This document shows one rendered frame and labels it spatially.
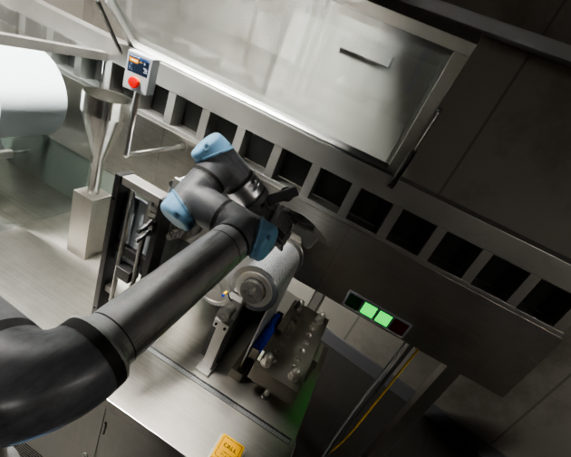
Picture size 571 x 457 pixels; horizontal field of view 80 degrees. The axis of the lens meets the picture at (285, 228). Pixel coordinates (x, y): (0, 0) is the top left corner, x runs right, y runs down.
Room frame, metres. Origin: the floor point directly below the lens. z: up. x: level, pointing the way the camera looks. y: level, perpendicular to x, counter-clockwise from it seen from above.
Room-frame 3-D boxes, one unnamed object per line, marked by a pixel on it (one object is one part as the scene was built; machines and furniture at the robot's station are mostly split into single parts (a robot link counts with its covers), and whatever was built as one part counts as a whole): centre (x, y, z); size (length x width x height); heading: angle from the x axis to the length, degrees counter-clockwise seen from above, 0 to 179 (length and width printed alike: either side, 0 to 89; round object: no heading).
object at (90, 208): (1.06, 0.70, 1.18); 0.14 x 0.14 x 0.57
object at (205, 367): (0.79, 0.05, 1.05); 0.06 x 0.05 x 0.31; 169
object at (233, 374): (0.93, -0.07, 0.92); 0.28 x 0.04 x 0.04; 169
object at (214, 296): (0.96, 0.10, 1.17); 0.26 x 0.12 x 0.12; 169
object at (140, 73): (0.95, 0.54, 1.66); 0.07 x 0.07 x 0.10; 6
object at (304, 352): (0.95, -0.20, 1.00); 0.40 x 0.16 x 0.06; 169
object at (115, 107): (1.06, 0.70, 1.50); 0.14 x 0.14 x 0.06
